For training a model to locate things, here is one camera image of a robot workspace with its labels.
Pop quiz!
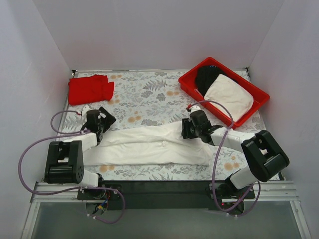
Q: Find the white t shirt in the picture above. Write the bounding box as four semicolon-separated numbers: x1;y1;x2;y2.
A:
83;121;213;166

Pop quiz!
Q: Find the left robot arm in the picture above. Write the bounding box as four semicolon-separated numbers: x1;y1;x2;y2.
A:
44;107;116;199

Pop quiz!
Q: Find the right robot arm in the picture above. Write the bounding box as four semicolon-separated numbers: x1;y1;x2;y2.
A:
181;107;290;198

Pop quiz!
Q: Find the red folded t shirt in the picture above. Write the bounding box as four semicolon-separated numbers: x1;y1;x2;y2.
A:
68;75;115;106

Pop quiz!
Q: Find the floral table mat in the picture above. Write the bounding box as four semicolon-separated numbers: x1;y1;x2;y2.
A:
48;70;279;181

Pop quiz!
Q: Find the cream folded t shirt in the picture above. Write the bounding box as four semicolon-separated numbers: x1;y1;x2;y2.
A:
204;74;254;122

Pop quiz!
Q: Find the red plastic bin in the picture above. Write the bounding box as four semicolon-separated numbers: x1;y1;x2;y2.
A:
178;57;270;130

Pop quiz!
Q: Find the black t shirt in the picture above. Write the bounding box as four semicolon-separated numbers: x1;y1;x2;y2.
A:
195;65;238;97

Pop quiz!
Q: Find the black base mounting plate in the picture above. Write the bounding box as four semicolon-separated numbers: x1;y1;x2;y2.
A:
77;180;249;210

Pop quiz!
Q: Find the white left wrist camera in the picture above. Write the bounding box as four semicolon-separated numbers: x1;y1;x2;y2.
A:
79;105;91;116

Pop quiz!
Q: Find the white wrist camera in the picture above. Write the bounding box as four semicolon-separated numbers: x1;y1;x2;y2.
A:
187;105;201;113
79;105;91;116

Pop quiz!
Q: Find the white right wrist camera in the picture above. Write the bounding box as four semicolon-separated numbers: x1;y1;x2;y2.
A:
187;105;201;113

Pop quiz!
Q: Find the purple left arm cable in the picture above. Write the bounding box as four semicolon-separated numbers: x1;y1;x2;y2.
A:
18;111;126;224

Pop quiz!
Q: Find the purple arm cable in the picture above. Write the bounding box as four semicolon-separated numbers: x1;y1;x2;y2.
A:
18;111;126;224
186;101;262;218

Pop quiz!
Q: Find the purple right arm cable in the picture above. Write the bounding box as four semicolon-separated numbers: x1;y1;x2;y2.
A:
186;101;262;218

